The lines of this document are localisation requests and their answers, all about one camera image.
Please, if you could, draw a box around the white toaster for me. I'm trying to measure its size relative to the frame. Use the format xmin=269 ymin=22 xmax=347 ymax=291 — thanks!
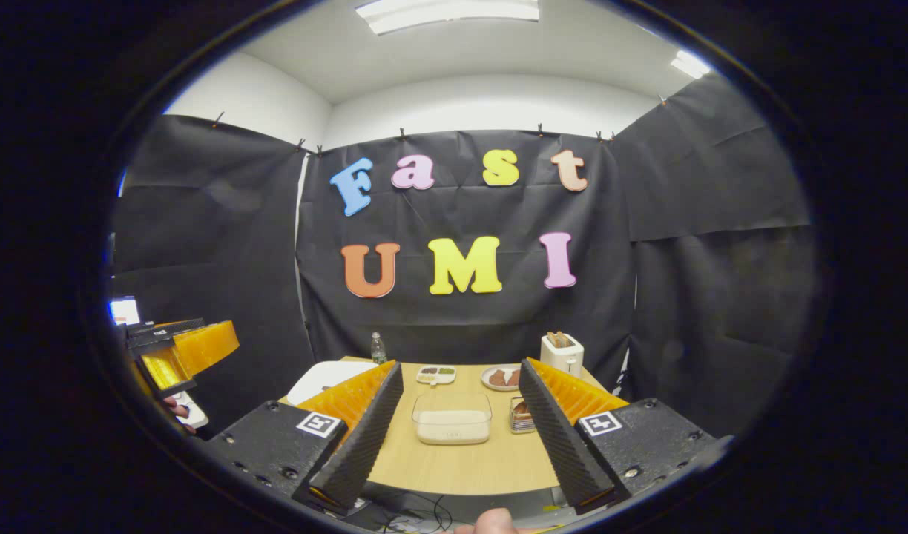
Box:
xmin=540 ymin=332 xmax=585 ymax=379

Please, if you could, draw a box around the black cable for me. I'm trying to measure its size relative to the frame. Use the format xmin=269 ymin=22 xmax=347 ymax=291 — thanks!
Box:
xmin=376 ymin=491 xmax=455 ymax=533

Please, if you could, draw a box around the black backdrop cloth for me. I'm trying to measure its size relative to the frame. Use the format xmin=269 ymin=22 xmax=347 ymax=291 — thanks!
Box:
xmin=109 ymin=74 xmax=818 ymax=438

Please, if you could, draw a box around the long ceiling light panel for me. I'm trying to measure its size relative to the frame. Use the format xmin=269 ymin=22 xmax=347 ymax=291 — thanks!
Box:
xmin=355 ymin=0 xmax=542 ymax=36

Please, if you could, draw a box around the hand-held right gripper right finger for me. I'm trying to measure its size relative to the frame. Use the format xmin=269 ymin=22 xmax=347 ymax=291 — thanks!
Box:
xmin=519 ymin=357 xmax=733 ymax=515

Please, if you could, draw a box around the clear plastic container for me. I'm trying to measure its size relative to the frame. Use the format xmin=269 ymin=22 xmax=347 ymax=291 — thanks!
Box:
xmin=412 ymin=391 xmax=493 ymax=446

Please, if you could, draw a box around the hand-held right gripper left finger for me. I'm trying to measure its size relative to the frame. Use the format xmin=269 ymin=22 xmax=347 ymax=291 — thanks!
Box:
xmin=209 ymin=361 xmax=404 ymax=518

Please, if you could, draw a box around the row of black cloth clips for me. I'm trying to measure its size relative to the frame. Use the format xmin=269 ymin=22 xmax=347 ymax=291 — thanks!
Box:
xmin=213 ymin=95 xmax=666 ymax=158

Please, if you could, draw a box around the white rice cooker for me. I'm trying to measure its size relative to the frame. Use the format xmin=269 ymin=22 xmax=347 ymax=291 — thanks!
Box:
xmin=287 ymin=360 xmax=381 ymax=406

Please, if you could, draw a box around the small ceiling light panel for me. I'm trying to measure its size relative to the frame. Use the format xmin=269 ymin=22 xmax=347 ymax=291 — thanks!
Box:
xmin=671 ymin=50 xmax=712 ymax=80

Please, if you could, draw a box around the wire chopstick holder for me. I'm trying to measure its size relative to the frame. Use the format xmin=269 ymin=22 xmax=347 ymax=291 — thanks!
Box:
xmin=509 ymin=397 xmax=538 ymax=435

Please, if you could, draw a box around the white desktop device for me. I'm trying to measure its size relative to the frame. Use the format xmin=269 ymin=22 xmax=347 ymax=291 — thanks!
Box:
xmin=176 ymin=392 xmax=210 ymax=429

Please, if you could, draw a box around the white round plate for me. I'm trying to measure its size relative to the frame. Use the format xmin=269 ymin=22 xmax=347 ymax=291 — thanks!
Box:
xmin=481 ymin=364 xmax=523 ymax=392

